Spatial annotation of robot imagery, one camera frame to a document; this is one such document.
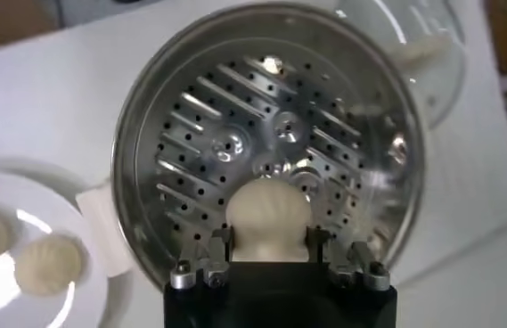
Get steel perforated steamer basket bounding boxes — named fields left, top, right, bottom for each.
left=110, top=2, right=426, bottom=291

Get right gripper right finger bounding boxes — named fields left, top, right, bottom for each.
left=305, top=225, right=391, bottom=291

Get white round plate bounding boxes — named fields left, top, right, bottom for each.
left=0, top=155, right=111, bottom=328

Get glass lid with cream handle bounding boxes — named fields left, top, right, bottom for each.
left=332, top=0, right=468, bottom=130

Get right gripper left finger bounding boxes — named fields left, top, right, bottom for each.
left=169, top=225, right=236, bottom=291

